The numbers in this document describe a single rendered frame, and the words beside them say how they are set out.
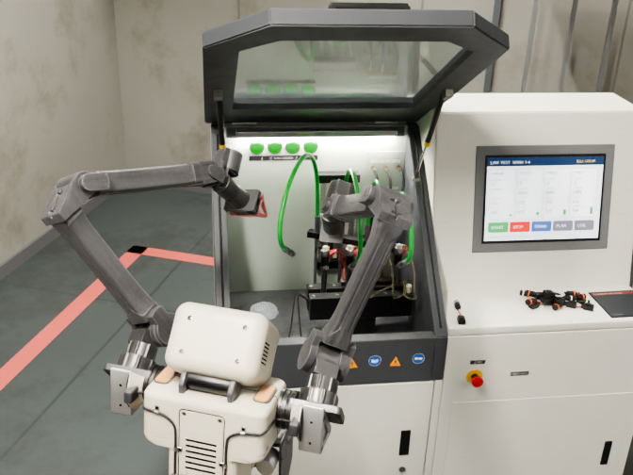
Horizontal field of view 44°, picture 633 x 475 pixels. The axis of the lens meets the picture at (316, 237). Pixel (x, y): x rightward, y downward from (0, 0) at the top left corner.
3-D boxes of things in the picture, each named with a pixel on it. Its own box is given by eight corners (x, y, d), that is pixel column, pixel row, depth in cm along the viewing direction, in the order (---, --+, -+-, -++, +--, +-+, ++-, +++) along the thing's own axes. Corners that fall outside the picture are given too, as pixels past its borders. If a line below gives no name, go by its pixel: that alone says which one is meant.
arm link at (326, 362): (312, 378, 171) (334, 385, 173) (322, 335, 176) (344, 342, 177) (298, 386, 179) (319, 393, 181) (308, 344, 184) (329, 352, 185)
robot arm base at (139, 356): (101, 368, 178) (151, 377, 175) (113, 335, 181) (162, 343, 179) (115, 381, 186) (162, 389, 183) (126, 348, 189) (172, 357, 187)
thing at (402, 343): (232, 391, 240) (231, 347, 233) (232, 383, 244) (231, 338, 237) (430, 381, 249) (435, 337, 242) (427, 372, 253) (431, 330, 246)
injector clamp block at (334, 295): (309, 338, 261) (310, 298, 254) (305, 322, 270) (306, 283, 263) (409, 334, 266) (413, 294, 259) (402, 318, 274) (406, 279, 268)
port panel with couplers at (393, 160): (364, 237, 281) (368, 154, 267) (362, 233, 284) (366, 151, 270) (399, 236, 283) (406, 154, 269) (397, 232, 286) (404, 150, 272)
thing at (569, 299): (527, 315, 250) (530, 300, 248) (515, 298, 260) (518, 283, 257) (595, 311, 253) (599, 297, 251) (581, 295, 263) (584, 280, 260)
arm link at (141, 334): (124, 348, 184) (138, 347, 180) (138, 308, 188) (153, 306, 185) (154, 363, 190) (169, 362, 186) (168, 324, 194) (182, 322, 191)
